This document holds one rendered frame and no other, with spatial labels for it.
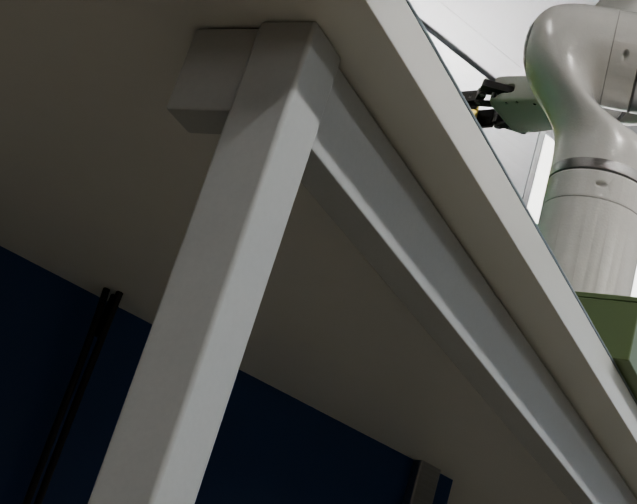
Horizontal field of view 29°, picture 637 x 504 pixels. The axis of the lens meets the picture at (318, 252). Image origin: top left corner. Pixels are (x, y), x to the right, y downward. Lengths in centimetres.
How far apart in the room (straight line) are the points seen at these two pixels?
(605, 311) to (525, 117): 75
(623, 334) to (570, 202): 23
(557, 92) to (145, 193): 60
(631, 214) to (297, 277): 45
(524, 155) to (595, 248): 92
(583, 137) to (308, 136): 77
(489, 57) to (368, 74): 153
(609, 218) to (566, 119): 14
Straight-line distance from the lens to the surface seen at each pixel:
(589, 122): 149
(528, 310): 109
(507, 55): 239
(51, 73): 95
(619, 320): 127
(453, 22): 227
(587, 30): 154
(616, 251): 143
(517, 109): 197
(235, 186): 71
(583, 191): 145
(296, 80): 74
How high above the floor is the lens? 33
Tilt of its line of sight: 21 degrees up
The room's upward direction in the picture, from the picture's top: 18 degrees clockwise
